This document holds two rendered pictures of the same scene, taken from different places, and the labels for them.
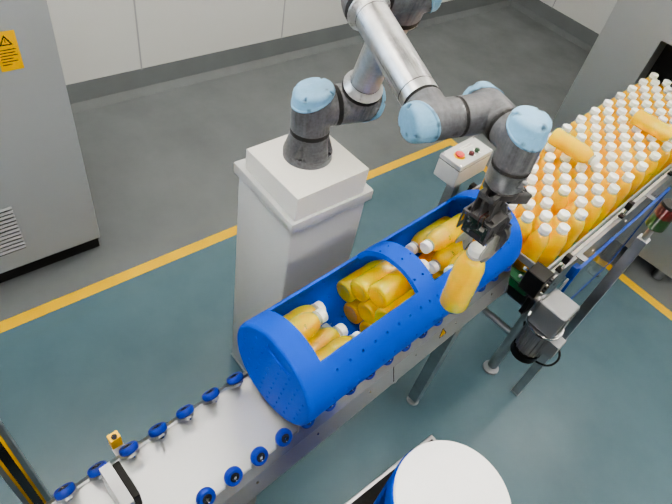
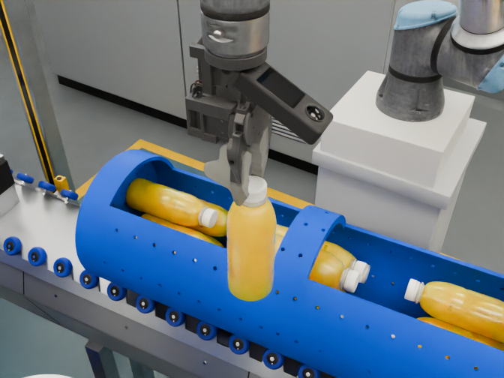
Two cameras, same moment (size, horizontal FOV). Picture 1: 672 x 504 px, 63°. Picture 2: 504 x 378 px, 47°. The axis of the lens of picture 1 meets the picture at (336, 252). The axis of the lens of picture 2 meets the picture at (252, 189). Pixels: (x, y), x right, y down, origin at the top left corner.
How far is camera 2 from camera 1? 1.21 m
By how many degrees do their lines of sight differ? 54
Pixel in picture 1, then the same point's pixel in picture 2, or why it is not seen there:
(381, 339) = (181, 259)
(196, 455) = (60, 233)
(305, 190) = (343, 118)
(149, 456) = (51, 206)
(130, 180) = not seen: hidden behind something
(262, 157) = (365, 82)
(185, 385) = not seen: hidden behind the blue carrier
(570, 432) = not seen: outside the picture
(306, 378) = (86, 203)
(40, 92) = (367, 11)
